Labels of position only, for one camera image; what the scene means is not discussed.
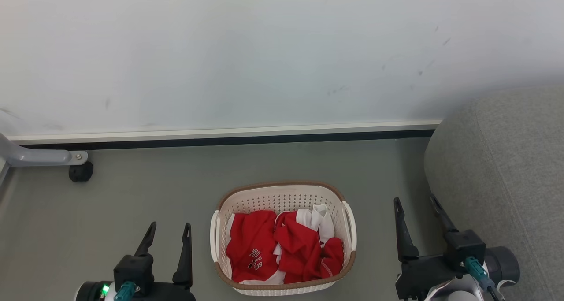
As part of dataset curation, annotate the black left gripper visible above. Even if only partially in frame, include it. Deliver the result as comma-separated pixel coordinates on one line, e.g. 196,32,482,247
132,222,197,301

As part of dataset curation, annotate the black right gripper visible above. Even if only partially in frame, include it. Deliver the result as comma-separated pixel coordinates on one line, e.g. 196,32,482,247
394,194,466,301

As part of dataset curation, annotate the cream perforated laundry basket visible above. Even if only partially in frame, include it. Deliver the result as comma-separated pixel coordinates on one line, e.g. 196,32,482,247
210,181,358,297

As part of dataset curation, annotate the red jersey with white lettering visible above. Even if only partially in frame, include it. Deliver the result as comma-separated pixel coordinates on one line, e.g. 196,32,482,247
225,210,279,284

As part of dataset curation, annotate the grey fabric sofa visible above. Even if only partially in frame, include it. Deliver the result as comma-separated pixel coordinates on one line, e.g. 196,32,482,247
423,86,564,301

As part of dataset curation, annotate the black caster wheel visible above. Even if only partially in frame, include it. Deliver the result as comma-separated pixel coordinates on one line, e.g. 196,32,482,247
68,161,94,182

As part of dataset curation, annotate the red garment with white trim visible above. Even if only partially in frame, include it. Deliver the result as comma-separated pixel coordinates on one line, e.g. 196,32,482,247
273,211,345,284

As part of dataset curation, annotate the white and black baseboard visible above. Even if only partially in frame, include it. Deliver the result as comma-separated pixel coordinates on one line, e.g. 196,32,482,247
6,119,442,151

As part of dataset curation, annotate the grey metal stand leg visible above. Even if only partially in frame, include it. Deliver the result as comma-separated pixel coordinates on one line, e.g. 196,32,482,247
0,133,89,168

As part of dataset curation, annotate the teal left camera cable plug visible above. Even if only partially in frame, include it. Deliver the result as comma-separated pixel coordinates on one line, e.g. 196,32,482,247
114,281,138,301

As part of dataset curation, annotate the teal camera cable plug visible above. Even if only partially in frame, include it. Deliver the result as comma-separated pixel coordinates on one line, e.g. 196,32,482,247
114,281,138,301
464,256,501,301

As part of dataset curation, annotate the teal right camera cable plug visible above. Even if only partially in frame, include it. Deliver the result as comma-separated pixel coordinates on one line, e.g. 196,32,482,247
464,256,501,301

